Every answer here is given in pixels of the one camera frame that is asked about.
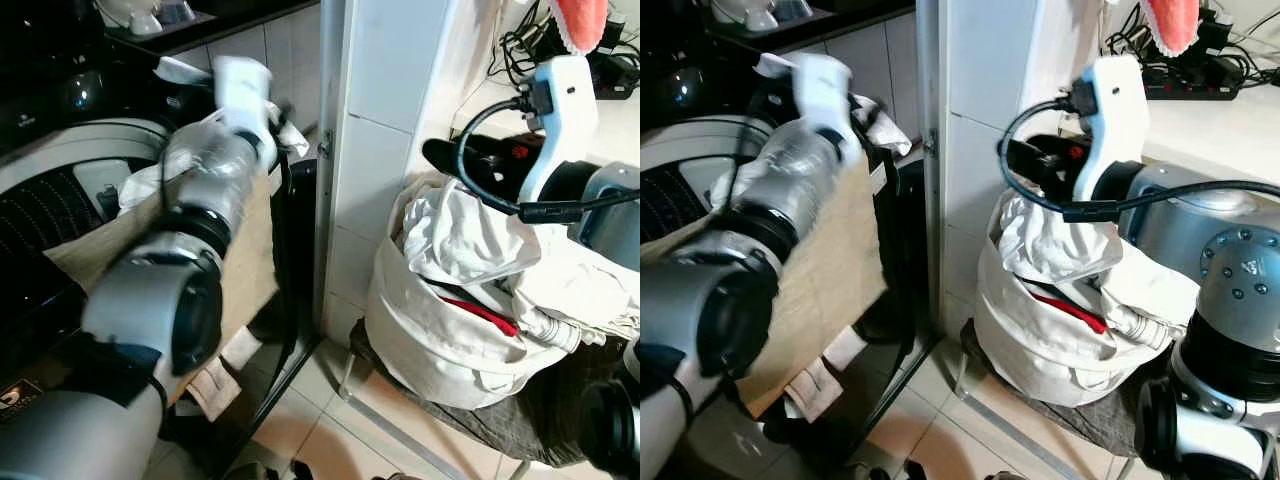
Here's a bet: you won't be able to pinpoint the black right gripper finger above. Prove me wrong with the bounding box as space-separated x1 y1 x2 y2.
1005 140 1046 187
422 138 483 187

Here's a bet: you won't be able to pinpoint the grey black washing machine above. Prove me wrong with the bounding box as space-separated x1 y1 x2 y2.
640 115 763 263
0 115 321 401

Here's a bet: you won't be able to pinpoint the white cabinet panel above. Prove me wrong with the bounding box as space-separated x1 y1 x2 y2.
312 0 471 351
915 0 1081 341

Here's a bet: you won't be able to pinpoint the black power strip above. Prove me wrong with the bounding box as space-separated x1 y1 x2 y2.
1140 60 1246 101
585 40 641 101

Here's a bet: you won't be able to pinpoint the beige woven cloth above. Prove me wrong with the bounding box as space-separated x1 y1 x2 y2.
45 165 286 421

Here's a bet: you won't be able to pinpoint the red garment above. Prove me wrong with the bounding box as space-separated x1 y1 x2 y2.
438 292 521 339
1030 290 1109 336

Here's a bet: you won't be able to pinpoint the white round container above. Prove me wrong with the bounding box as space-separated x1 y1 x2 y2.
97 0 198 36
708 0 813 31

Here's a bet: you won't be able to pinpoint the pink cloth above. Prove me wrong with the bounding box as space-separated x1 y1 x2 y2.
1145 0 1201 58
552 0 609 56

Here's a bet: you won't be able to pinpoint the white cloth laundry bag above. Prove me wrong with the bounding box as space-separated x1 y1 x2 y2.
365 175 641 411
975 185 1201 409

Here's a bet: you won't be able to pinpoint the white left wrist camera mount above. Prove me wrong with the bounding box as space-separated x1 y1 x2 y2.
790 52 863 143
212 55 279 153

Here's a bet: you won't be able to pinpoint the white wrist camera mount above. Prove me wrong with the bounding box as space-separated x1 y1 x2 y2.
1078 55 1149 206
790 52 863 143
518 55 599 206
212 55 279 153

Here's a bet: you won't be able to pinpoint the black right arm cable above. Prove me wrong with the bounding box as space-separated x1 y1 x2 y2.
455 95 641 223
997 95 1280 223

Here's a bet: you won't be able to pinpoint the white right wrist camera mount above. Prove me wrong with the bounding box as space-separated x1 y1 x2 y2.
518 55 599 206
1078 55 1149 206

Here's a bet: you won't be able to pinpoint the tangled black cables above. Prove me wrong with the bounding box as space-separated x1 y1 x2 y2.
490 0 641 91
1105 0 1280 81

